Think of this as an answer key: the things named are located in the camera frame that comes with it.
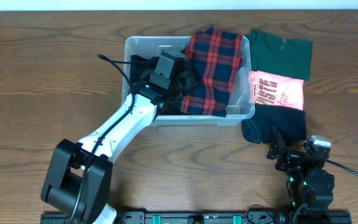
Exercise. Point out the pink printed t-shirt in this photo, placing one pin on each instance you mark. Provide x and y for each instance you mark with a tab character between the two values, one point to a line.
277	90

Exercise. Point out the red navy plaid garment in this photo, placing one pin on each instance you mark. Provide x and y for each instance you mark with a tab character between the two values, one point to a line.
216	57

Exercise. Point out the dark teal folded garment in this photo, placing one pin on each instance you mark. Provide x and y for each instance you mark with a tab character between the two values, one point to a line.
289	121

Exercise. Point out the clear plastic storage bin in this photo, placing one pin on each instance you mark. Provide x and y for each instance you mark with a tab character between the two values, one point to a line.
241	103

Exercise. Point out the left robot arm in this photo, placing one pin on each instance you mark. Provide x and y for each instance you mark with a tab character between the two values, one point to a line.
79	175

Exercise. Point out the black garment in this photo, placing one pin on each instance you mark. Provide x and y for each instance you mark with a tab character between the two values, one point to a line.
138	66

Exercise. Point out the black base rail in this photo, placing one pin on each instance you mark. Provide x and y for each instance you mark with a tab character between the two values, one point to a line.
257	217

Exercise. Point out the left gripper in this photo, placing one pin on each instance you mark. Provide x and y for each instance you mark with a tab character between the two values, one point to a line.
184	79

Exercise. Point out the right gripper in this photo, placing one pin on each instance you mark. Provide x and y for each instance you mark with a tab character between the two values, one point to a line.
291	155

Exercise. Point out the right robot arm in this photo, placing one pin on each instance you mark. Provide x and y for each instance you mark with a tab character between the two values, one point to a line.
308	183

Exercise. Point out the green t-shirt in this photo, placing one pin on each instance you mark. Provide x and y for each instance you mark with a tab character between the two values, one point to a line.
274	54

